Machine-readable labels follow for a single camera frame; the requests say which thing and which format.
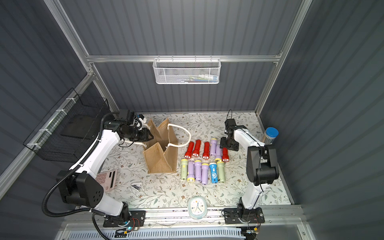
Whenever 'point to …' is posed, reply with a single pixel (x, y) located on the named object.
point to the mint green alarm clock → (197, 207)
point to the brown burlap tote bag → (161, 153)
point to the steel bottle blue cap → (270, 133)
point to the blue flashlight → (213, 168)
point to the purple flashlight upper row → (213, 142)
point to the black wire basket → (71, 130)
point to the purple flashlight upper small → (218, 153)
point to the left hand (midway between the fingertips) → (151, 138)
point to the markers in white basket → (203, 78)
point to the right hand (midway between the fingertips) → (229, 147)
